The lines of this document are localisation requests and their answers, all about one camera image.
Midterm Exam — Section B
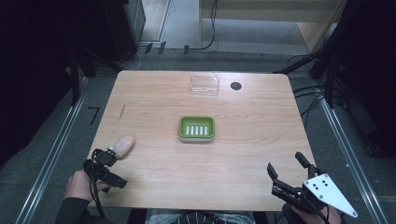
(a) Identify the hanging black cable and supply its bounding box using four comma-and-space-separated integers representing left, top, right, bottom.
186, 0, 219, 53

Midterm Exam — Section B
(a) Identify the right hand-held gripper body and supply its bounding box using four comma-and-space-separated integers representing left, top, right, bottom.
271, 166, 359, 218

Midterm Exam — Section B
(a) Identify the bundle of black floor cables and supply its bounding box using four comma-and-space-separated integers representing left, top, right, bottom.
286, 53, 331, 130

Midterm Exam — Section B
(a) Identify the black cabinet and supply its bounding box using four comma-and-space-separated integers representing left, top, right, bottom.
102, 0, 148, 63

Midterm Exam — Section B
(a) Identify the clear plastic lid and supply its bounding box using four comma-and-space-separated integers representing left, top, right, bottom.
189, 75, 220, 97

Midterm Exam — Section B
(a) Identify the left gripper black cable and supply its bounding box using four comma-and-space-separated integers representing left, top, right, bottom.
89, 148, 107, 218

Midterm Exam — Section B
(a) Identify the person's right hand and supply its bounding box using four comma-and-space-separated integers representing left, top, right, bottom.
290, 204, 344, 224

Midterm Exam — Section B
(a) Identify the peach soap bar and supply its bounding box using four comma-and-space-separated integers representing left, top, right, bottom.
111, 134, 136, 161

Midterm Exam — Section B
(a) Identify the green soap dish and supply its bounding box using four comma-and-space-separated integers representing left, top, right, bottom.
177, 116, 217, 144

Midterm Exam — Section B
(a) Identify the metal floor rail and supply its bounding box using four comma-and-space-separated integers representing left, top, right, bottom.
14, 77, 91, 224
319, 98, 390, 224

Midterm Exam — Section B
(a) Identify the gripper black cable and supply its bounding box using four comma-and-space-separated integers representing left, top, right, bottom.
306, 199, 332, 224
89, 148, 107, 218

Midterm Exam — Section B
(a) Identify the person's left hand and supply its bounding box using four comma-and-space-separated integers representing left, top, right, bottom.
64, 169, 112, 203

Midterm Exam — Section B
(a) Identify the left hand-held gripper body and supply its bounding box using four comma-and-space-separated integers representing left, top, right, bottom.
82, 147, 129, 194

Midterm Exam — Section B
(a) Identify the person's striped clothing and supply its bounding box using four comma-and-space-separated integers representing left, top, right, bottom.
144, 208, 257, 224

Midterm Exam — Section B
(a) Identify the white floor cable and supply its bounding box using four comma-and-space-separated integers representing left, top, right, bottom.
122, 46, 149, 71

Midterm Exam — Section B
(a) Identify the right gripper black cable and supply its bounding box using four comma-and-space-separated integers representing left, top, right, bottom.
306, 199, 332, 224

